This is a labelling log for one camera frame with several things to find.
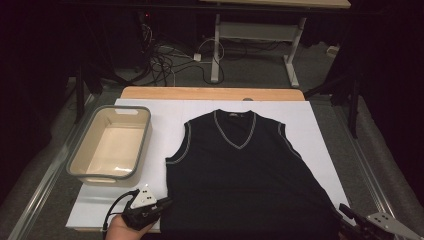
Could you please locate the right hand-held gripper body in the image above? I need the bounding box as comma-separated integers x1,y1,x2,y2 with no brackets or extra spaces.
343,212,424,240

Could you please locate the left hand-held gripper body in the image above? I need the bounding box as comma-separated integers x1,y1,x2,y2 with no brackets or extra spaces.
121,184,163,232

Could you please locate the beige plastic basin grey rim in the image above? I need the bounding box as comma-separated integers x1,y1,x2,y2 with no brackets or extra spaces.
65,104,153,188

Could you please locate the dark knit vest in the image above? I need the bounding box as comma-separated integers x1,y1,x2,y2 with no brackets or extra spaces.
159,109,345,240

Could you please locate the person's left hand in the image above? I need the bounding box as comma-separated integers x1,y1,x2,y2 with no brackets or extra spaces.
104,214,155,240

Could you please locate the white board sheet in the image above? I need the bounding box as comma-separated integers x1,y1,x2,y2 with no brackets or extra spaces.
65,98,359,233

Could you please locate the black stand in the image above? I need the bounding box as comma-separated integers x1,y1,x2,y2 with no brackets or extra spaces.
303,71,363,140
73,61,105,125

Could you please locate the small pale box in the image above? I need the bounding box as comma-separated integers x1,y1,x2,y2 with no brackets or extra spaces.
325,44,342,58

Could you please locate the black device with red light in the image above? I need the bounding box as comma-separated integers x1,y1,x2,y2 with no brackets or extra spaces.
138,10,153,28

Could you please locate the white-framed desk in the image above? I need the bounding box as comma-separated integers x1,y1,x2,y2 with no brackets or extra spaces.
199,0,352,89

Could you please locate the left hand-held gripper black cable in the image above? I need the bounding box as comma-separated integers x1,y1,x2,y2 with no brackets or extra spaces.
102,188,140,232

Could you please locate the tangle of floor cables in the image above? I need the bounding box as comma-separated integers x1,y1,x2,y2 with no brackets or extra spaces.
138,23,228,87

